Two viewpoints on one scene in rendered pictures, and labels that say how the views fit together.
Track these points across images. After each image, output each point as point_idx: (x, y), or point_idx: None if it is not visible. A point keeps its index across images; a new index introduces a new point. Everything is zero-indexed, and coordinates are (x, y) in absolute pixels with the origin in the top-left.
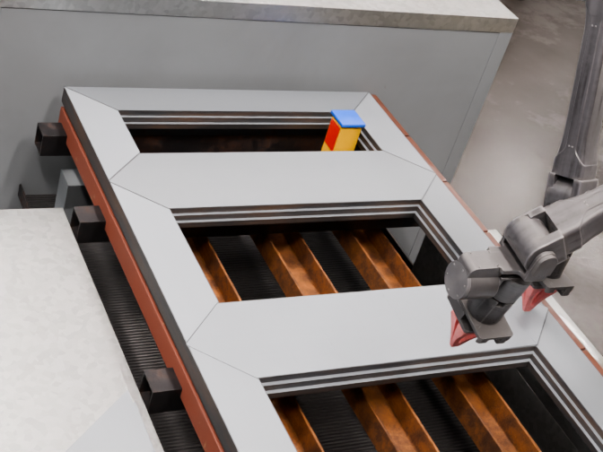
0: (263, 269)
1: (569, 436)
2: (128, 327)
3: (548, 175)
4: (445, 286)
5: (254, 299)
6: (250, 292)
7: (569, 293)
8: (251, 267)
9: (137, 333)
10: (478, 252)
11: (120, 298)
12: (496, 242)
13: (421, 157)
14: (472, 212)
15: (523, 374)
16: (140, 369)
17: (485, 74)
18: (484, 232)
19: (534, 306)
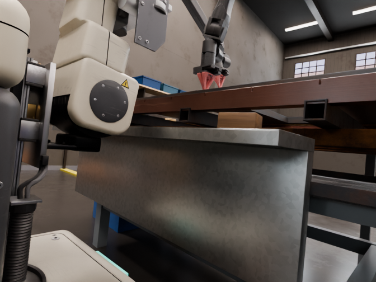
0: (366, 189)
1: (156, 138)
2: (340, 179)
3: (228, 26)
4: (228, 67)
5: (336, 183)
6: (343, 184)
7: (193, 72)
8: (370, 189)
9: (335, 178)
10: (226, 54)
11: (362, 182)
12: (241, 88)
13: (353, 70)
14: (275, 84)
15: (185, 140)
16: (314, 175)
17: None
18: (250, 83)
19: (202, 88)
